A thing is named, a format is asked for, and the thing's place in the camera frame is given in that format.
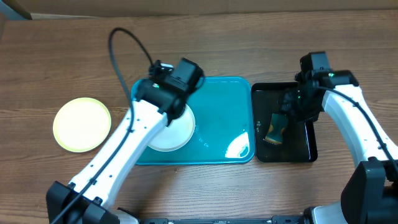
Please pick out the white plate with sauce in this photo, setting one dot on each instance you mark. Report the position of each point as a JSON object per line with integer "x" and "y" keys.
{"x": 176, "y": 134}

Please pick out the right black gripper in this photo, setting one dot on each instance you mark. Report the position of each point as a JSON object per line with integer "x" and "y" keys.
{"x": 288, "y": 98}

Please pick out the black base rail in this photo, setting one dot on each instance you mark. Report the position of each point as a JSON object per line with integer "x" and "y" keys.
{"x": 276, "y": 219}

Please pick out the black rectangular tray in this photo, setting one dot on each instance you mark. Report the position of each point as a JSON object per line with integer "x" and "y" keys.
{"x": 299, "y": 143}

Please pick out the teal plastic tray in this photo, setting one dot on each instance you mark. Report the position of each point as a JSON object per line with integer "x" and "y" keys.
{"x": 224, "y": 127}

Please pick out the green yellow sponge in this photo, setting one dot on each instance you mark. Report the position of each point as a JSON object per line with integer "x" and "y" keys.
{"x": 277, "y": 127}

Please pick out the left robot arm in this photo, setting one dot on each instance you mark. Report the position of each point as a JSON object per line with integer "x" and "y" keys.
{"x": 158, "y": 100}

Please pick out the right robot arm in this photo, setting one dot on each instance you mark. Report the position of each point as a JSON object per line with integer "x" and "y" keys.
{"x": 370, "y": 196}

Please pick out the yellow-green plate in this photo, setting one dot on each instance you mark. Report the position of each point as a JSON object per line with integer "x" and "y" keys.
{"x": 81, "y": 124}

